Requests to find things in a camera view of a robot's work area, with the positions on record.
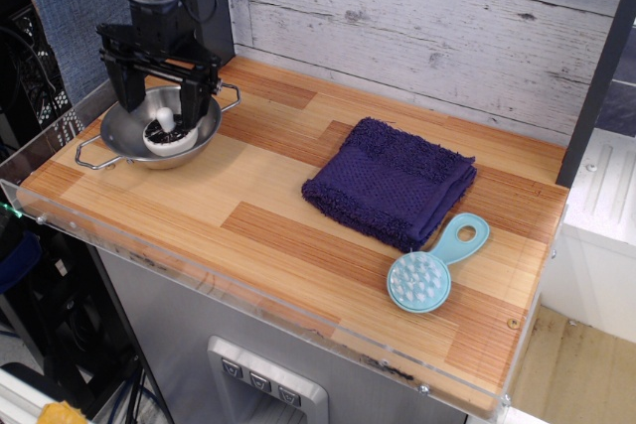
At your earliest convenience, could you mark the silver dispenser button panel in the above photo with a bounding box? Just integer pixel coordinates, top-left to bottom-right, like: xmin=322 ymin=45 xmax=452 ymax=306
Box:
xmin=207 ymin=336 xmax=330 ymax=423

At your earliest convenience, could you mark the light blue round brush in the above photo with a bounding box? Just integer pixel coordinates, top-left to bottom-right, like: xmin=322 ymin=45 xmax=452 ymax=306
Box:
xmin=387 ymin=212 xmax=490 ymax=314

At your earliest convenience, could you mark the dark right vertical post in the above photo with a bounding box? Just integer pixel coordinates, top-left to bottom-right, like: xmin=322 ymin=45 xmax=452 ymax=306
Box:
xmin=556 ymin=0 xmax=635 ymax=188

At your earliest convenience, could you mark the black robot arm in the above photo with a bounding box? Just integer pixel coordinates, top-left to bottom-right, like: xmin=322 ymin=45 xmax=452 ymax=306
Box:
xmin=96 ymin=0 xmax=221 ymax=131

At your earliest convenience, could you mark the black plastic crate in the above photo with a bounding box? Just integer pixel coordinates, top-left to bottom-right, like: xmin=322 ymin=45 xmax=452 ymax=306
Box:
xmin=1 ymin=0 xmax=71 ymax=146

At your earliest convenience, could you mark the dark left vertical post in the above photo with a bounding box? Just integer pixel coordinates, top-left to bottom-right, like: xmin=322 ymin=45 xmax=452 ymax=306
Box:
xmin=192 ymin=0 xmax=236 ymax=66

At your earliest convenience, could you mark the clear acrylic table guard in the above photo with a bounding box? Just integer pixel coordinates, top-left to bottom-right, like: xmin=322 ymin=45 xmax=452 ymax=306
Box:
xmin=1 ymin=87 xmax=566 ymax=423

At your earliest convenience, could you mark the dark vertical post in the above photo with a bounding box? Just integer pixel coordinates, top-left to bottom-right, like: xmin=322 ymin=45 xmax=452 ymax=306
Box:
xmin=556 ymin=0 xmax=635 ymax=188
xmin=192 ymin=0 xmax=236 ymax=66

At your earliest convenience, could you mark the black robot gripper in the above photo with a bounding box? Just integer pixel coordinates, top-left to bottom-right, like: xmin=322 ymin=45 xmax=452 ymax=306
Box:
xmin=96 ymin=2 xmax=221 ymax=130

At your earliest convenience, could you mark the purple folded cloth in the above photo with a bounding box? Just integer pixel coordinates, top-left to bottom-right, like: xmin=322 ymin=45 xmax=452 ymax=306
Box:
xmin=301 ymin=117 xmax=477 ymax=252

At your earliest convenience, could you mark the white toy mushroom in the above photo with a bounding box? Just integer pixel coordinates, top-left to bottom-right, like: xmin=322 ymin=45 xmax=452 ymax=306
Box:
xmin=142 ymin=107 xmax=198 ymax=157

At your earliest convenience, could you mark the steel bowl with handles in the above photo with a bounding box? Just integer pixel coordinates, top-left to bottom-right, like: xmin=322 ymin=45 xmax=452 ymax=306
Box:
xmin=76 ymin=83 xmax=241 ymax=170

